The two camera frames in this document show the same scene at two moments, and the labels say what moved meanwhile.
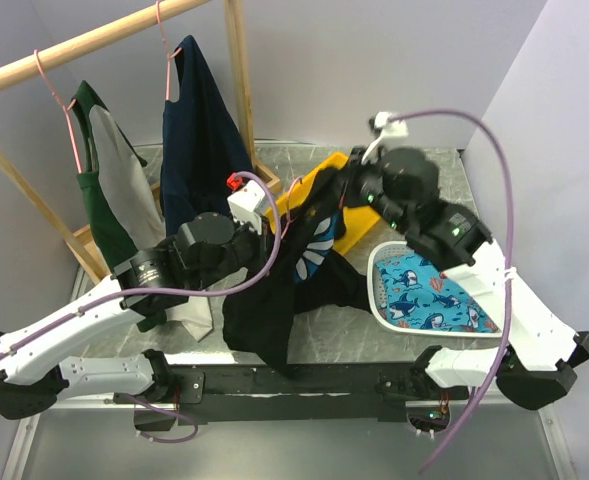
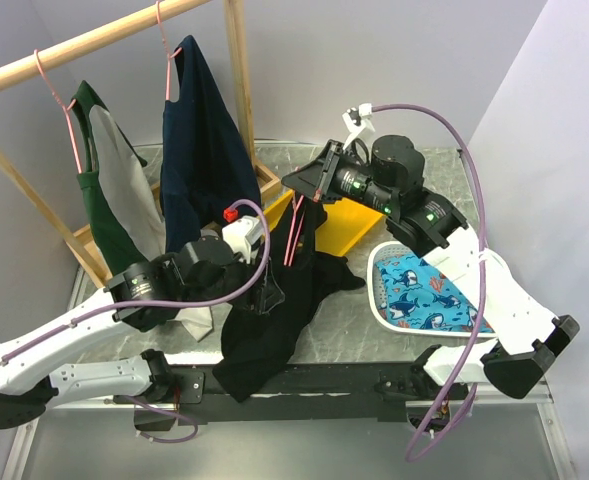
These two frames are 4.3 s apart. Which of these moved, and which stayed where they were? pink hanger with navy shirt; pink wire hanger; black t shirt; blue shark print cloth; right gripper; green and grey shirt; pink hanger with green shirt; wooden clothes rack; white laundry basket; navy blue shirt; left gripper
Moved: pink wire hanger; right gripper; black t shirt; left gripper
Stayed: pink hanger with navy shirt; wooden clothes rack; blue shark print cloth; pink hanger with green shirt; navy blue shirt; white laundry basket; green and grey shirt
